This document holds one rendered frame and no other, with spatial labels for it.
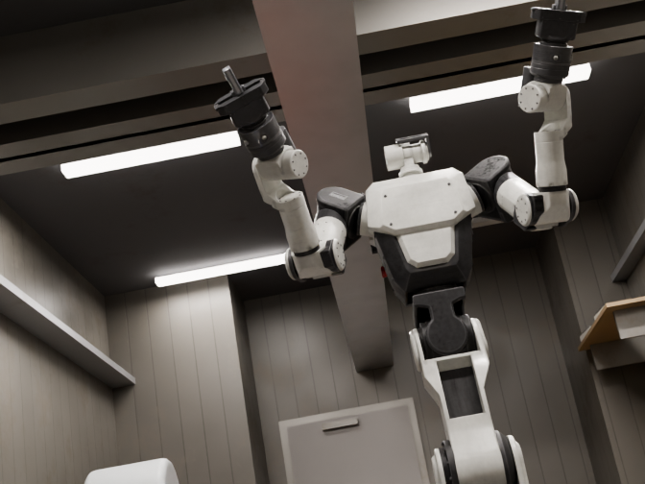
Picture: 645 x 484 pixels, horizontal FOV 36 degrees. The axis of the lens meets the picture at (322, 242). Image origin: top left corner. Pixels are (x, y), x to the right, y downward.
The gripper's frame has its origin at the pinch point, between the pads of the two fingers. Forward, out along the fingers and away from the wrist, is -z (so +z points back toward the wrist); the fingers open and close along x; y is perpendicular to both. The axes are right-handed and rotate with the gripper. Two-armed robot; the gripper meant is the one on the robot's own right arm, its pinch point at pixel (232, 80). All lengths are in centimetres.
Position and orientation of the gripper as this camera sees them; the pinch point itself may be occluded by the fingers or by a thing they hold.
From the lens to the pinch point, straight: 215.9
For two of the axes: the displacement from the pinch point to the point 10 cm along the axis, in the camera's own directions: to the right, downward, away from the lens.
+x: 8.7, -4.9, 0.3
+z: 4.1, 7.6, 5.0
